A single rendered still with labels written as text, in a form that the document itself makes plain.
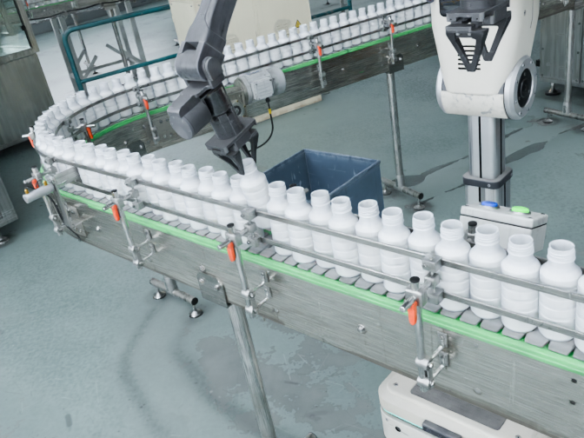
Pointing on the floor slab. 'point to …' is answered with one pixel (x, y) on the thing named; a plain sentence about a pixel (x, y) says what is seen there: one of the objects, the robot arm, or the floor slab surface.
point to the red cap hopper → (106, 46)
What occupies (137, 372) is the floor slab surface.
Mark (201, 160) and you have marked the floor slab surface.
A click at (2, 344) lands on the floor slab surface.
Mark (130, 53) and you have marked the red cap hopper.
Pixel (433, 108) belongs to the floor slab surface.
